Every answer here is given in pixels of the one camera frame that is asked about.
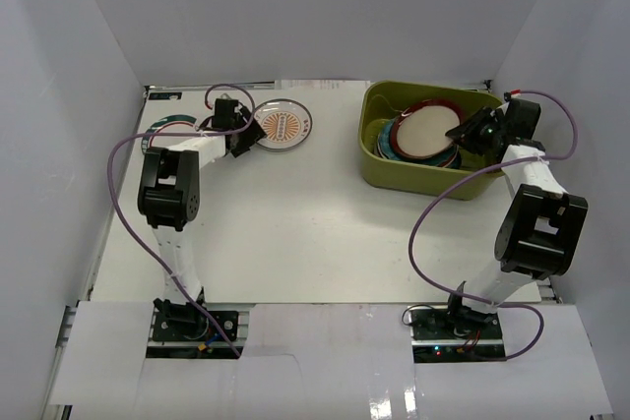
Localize teal scalloped plate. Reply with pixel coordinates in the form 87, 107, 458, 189
373, 119, 463, 169

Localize white orange sunburst plate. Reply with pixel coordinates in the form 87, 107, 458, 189
254, 98, 313, 151

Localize red rimmed beige plate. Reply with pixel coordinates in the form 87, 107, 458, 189
390, 98, 464, 160

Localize white green rimmed plate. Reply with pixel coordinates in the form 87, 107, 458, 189
141, 114, 201, 152

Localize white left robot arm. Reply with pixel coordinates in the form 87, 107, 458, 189
138, 96, 266, 340

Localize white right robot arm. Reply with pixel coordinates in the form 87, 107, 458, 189
444, 95, 588, 340

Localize olive green plastic bin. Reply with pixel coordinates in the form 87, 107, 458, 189
358, 81, 501, 196

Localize white papers at back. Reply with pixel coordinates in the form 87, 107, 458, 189
275, 79, 372, 90

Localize blue label sticker left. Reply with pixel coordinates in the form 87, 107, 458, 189
148, 91, 182, 100

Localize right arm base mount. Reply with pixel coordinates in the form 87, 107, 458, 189
401, 304, 506, 364

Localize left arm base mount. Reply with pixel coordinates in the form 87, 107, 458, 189
146, 310, 248, 360

